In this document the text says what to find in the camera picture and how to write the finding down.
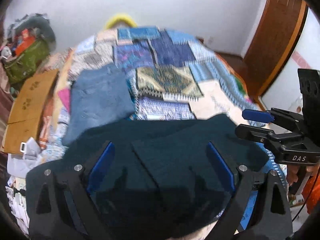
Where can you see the wooden door frame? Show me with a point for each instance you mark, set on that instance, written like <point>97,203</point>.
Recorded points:
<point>277,34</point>

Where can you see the green fabric storage bag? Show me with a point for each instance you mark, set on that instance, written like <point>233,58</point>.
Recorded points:
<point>25,65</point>

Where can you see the orange box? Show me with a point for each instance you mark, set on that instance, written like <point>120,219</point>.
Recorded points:
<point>24,45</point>

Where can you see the blue patchwork quilt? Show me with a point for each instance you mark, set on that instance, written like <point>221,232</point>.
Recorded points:
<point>170,77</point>

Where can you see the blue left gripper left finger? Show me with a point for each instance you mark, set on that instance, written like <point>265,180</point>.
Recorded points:
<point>81,182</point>

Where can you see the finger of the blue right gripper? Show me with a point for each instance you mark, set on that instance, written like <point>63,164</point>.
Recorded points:
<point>257,116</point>

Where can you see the dark teal pants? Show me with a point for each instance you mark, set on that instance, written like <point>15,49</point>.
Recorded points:
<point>159,185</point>

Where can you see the grey plush toy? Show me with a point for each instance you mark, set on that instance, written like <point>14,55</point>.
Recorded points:
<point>41,22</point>

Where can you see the wooden lap desk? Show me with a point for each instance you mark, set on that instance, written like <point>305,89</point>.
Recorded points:
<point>26,114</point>

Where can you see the white digital clock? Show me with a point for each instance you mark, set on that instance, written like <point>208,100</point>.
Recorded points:
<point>23,147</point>

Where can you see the yellow plush pillow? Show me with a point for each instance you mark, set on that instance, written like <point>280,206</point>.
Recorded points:
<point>120,19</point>

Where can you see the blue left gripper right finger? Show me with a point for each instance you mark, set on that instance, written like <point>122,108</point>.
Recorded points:
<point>239,181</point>

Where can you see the folded blue jeans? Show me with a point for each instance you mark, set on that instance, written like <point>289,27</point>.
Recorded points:
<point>98,97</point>

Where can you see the white grey cloth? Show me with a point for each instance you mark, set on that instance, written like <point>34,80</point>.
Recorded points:
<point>19,165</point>

